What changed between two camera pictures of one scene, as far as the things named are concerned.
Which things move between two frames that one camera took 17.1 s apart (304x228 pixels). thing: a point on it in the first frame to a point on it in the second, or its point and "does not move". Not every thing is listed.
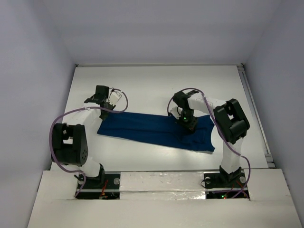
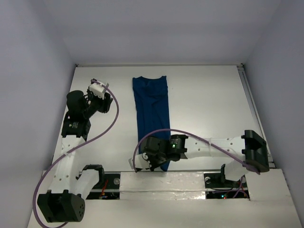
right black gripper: (191, 127) to (153, 164)
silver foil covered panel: (162, 185) does not move
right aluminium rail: (249, 96) does not move
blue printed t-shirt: (156, 130) to (151, 107)
